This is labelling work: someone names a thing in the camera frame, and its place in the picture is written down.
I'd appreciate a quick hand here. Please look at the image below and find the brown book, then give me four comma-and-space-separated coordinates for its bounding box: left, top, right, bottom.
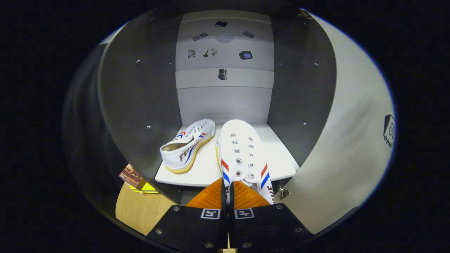
119, 163, 143, 189

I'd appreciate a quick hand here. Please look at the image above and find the yellow book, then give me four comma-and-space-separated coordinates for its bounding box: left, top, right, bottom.
129, 180, 159, 194

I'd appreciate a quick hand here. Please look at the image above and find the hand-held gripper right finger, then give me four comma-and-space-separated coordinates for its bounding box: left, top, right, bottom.
229, 180, 313, 252

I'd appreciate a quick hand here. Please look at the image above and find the grey shoe cabinet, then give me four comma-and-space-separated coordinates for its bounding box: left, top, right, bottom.
95, 7, 338, 215

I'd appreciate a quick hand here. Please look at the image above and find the beige shoe cabinet door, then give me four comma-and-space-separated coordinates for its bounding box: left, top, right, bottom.
281, 12, 396, 235

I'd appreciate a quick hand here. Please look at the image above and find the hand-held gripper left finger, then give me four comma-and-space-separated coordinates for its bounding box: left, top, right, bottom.
146, 177, 229, 252

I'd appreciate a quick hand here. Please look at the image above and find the white striped canvas shoe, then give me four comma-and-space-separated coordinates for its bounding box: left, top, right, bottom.
215, 119, 275, 206
160, 118, 216, 174

